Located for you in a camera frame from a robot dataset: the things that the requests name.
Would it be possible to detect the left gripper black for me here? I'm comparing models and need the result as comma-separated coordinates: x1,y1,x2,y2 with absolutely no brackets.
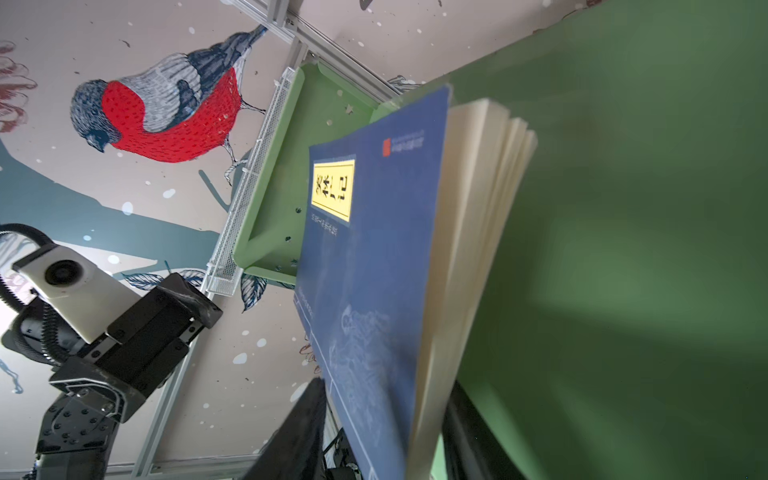
49,273,223,423

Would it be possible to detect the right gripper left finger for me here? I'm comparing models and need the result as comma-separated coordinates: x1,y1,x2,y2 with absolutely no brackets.
244,378,327,480

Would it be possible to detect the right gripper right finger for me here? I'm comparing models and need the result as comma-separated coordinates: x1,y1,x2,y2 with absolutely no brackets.
442,381,525,480

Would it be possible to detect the blue book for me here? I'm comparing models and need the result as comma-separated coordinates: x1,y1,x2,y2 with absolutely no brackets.
294,87,538,479

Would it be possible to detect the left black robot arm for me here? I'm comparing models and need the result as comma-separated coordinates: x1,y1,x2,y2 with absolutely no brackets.
36,273,223,479

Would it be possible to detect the green two-tier wooden shelf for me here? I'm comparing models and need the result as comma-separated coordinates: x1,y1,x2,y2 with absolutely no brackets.
232,0,768,480

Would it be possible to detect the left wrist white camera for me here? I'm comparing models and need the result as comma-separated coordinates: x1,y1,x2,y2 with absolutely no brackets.
12,243,140,344

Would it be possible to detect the white wire mesh tray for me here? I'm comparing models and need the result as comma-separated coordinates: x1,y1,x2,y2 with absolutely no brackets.
202,67,296,297

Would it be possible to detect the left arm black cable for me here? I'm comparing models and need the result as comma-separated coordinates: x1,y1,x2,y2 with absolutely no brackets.
0,223,73,367

